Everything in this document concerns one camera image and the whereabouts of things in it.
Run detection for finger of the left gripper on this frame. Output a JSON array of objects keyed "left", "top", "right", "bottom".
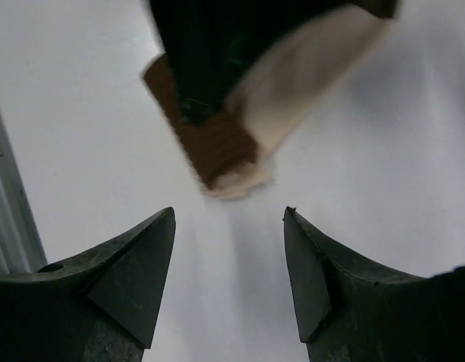
[{"left": 149, "top": 0, "right": 344, "bottom": 126}]

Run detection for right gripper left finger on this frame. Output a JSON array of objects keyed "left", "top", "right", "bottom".
[{"left": 0, "top": 207, "right": 176, "bottom": 361}]

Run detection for aluminium frame rail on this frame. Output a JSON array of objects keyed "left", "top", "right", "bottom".
[{"left": 0, "top": 113, "right": 48, "bottom": 275}]

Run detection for cream brown striped sock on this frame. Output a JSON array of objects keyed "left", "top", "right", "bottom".
[{"left": 143, "top": 1, "right": 402, "bottom": 199}]

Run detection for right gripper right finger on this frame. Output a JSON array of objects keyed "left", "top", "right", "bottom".
[{"left": 283, "top": 207, "right": 465, "bottom": 362}]

